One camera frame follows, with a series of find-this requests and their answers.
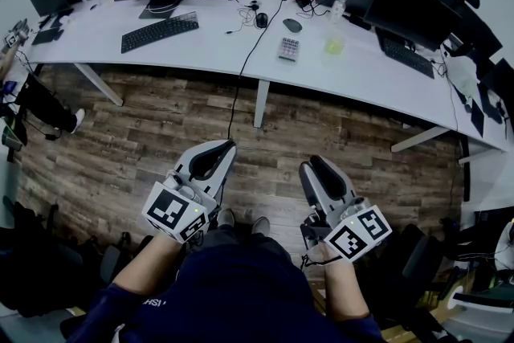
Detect black wrist strap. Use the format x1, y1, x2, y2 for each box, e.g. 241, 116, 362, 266
300, 253, 343, 271

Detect wide black monitor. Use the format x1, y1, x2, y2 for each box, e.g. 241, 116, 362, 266
362, 0, 463, 53

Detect small black tablet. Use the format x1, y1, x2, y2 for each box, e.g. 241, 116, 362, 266
31, 27, 65, 47

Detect clear plastic water bottle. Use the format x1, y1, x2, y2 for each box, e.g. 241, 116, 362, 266
328, 0, 350, 26

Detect another person's forearm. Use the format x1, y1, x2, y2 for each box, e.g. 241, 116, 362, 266
0, 42, 21, 84

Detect white plastic bag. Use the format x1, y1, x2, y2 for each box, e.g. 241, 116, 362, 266
444, 55, 479, 98

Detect person's left grey shoe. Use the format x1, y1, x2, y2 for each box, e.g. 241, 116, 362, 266
216, 208, 236, 228

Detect long black cable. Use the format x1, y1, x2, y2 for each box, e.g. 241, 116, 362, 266
226, 0, 289, 141

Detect pink and grey calculator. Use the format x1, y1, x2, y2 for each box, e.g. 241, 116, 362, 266
276, 36, 301, 63

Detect thin white cable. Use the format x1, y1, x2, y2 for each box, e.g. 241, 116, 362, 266
224, 3, 260, 35

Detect person's left forearm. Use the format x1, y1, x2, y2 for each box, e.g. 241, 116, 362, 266
112, 231, 182, 297

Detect clear cup with yellow liquid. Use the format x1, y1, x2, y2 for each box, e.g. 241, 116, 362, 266
323, 31, 347, 58

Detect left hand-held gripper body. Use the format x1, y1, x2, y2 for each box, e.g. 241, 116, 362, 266
141, 163, 226, 244

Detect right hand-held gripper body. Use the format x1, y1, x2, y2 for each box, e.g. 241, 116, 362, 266
299, 188, 393, 264

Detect person's right grey shoe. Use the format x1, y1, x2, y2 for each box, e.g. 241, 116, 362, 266
251, 215, 271, 236

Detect person's dark blue shirt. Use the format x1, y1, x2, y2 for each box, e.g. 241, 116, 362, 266
74, 235, 389, 343

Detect black monitor stand base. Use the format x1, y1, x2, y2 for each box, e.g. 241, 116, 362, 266
138, 0, 184, 21

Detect slim black keyboard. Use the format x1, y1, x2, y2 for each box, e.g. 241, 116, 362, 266
380, 36, 436, 80

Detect person's grey shoe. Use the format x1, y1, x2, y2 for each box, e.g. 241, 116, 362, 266
216, 208, 236, 228
251, 215, 271, 236

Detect large black keyboard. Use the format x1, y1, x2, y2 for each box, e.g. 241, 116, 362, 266
120, 10, 201, 55

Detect person's dark trousers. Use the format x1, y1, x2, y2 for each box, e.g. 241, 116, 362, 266
196, 223, 293, 263

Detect white desk leg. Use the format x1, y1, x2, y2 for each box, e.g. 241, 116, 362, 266
72, 63, 125, 108
252, 79, 271, 129
390, 126, 451, 153

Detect person's right forearm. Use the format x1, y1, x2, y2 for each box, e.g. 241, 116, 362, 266
316, 243, 371, 323

